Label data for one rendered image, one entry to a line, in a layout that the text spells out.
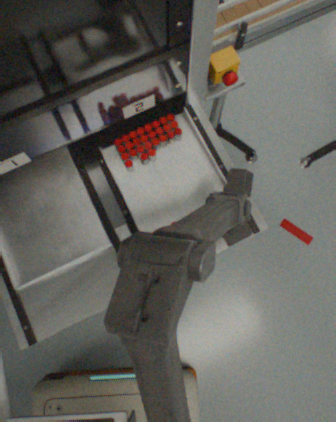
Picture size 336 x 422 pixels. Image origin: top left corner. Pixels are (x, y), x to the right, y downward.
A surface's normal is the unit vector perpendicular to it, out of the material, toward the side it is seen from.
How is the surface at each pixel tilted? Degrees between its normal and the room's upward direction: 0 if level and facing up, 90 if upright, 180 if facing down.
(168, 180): 0
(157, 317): 23
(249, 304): 0
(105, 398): 0
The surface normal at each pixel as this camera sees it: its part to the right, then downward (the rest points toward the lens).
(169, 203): 0.00, -0.26
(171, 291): -0.23, -0.55
